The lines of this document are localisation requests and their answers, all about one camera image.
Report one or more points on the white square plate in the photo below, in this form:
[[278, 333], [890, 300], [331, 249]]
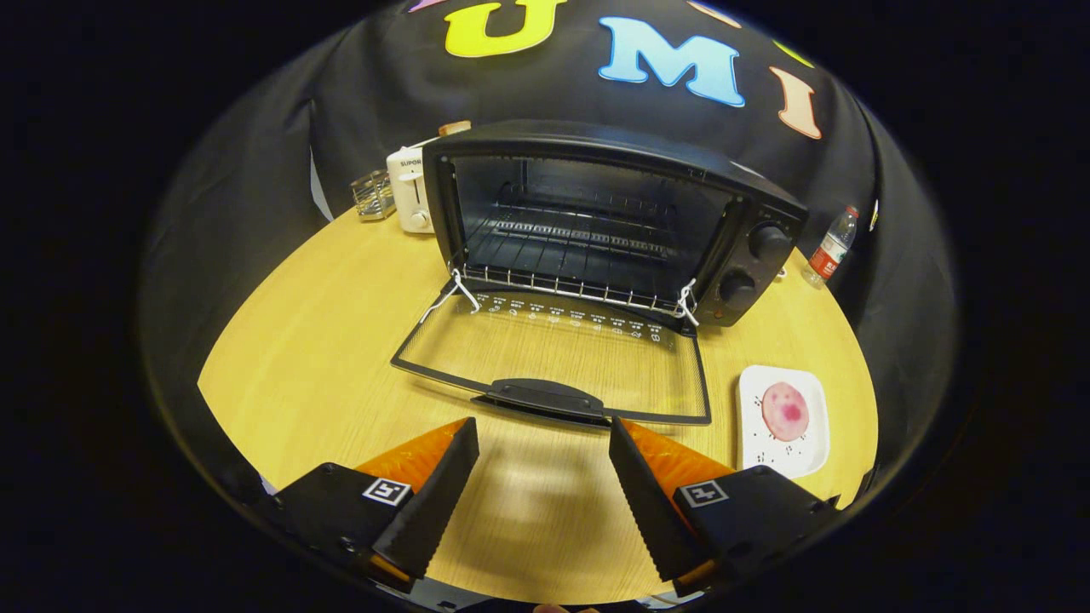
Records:
[[758, 444]]

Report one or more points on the white pop-up toaster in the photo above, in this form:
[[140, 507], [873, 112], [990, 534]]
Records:
[[409, 191]]

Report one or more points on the clear bottle with red label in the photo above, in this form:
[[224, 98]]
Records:
[[830, 251]]

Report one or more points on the pink round ham slice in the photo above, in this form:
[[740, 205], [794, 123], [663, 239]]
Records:
[[783, 413]]

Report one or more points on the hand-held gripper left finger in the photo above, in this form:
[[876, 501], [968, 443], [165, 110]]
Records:
[[434, 511]]

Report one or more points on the brown toast slice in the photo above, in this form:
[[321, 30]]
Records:
[[455, 128]]

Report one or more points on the black toaster oven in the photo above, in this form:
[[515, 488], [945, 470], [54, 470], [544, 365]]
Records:
[[596, 140]]

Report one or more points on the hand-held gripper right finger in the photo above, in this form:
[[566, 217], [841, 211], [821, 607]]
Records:
[[651, 511]]

